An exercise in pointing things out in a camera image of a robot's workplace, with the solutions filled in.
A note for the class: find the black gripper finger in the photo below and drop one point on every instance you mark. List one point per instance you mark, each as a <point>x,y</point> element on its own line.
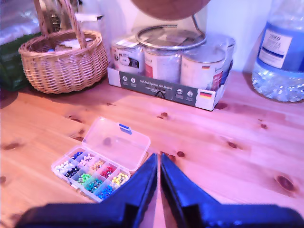
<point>180,192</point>
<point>140,190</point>

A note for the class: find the clear plastic pin organizer box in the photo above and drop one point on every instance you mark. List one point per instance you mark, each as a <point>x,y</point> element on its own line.
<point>114,147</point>

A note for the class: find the cardboard tray green label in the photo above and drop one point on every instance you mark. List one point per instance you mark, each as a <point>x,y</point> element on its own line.
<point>166,91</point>

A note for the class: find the silver can black-white label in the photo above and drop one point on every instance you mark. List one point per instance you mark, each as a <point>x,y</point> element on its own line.
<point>126,57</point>

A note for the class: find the large clear water bottle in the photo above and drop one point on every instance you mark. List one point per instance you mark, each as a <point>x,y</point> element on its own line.
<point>278,59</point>

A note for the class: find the silver green pet food bag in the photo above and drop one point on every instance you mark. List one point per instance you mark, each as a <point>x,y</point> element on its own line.
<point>10,64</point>

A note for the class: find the cork globe on stand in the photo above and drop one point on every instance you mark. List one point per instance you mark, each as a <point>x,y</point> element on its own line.
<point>171,9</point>

